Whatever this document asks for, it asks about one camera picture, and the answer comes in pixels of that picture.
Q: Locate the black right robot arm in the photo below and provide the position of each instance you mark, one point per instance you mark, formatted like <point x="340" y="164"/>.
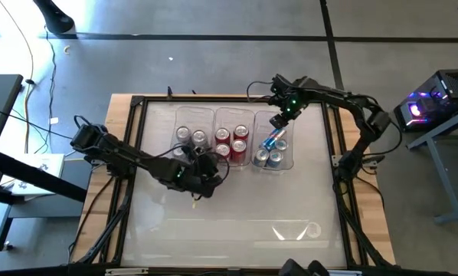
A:
<point x="351" y="103"/>

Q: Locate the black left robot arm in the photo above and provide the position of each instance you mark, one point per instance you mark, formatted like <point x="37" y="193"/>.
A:
<point x="122" y="153"/>

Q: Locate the black RGB computer tower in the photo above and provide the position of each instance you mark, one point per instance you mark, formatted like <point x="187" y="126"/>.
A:
<point x="455" y="82"/>

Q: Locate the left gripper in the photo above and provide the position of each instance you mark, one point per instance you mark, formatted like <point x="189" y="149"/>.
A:
<point x="200" y="178"/>

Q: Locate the silver metal bracket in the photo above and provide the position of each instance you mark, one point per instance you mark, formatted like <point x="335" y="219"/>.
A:
<point x="126" y="271"/>
<point x="345" y="273"/>

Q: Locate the clear plastic bin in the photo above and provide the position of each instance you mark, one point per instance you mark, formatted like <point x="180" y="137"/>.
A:
<point x="261" y="122"/>
<point x="233" y="117"/>
<point x="187" y="115"/>

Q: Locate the grey metal stand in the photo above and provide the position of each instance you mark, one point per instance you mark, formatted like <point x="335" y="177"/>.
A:
<point x="445" y="180"/>

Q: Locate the yellow tape tag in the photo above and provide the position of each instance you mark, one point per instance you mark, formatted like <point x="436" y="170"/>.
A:
<point x="194" y="203"/>

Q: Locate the white printed cardboard box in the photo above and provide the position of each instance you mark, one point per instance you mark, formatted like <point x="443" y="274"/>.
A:
<point x="41" y="166"/>

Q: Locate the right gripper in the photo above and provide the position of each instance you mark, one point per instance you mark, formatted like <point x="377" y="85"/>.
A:
<point x="290" y="97"/>

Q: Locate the black floor stand foot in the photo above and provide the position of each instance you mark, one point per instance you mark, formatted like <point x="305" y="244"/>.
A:
<point x="54" y="17"/>

